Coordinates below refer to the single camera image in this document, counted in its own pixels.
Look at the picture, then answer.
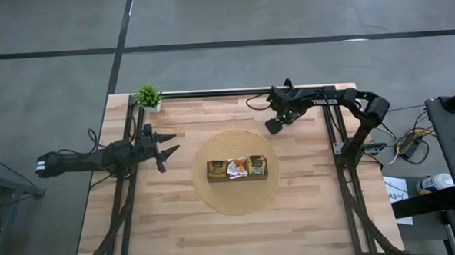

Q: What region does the white wipes canister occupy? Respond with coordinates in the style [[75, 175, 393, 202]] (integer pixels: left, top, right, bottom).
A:
[[413, 171, 455, 196]]

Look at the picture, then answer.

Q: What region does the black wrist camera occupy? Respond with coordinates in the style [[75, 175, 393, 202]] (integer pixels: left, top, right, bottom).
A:
[[281, 108, 302, 126]]

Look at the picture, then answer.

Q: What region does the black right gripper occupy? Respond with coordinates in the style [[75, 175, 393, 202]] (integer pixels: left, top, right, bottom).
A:
[[263, 84, 311, 136]]

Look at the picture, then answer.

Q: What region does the green plant in white pot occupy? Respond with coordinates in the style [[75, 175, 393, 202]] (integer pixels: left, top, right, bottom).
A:
[[132, 84, 164, 114]]

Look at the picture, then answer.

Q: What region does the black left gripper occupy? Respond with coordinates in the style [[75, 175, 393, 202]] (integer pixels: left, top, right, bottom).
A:
[[135, 122, 181, 174]]

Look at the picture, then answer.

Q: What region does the orange yellow tea packet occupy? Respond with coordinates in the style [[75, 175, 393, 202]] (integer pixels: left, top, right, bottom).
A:
[[207, 158, 229, 179]]

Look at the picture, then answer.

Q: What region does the black power box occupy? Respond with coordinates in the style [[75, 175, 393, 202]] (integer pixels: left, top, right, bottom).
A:
[[395, 132, 432, 165]]

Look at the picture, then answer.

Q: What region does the black shelf bar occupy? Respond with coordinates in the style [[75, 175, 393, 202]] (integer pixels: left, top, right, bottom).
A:
[[390, 186, 455, 220]]

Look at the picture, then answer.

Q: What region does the round woven straw placemat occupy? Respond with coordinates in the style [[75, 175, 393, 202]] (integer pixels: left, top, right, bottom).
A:
[[189, 127, 283, 219]]

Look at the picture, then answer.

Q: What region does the grey metal stand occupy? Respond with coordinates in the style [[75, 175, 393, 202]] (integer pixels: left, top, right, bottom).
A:
[[0, 150, 47, 202]]

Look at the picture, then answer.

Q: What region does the white paper sheet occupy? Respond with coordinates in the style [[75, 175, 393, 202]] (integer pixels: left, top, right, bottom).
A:
[[382, 175, 414, 227]]

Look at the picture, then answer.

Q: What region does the brown wooden tea caddy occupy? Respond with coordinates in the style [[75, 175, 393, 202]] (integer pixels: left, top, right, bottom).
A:
[[205, 154, 270, 184]]

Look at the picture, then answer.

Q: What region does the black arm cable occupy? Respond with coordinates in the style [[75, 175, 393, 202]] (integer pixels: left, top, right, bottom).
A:
[[244, 91, 274, 113]]

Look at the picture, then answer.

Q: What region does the yellow cable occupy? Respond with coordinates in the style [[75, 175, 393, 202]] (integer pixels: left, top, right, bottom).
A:
[[398, 127, 437, 154]]

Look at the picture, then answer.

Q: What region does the black metal table frame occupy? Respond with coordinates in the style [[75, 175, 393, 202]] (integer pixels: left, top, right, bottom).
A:
[[71, 81, 403, 255]]

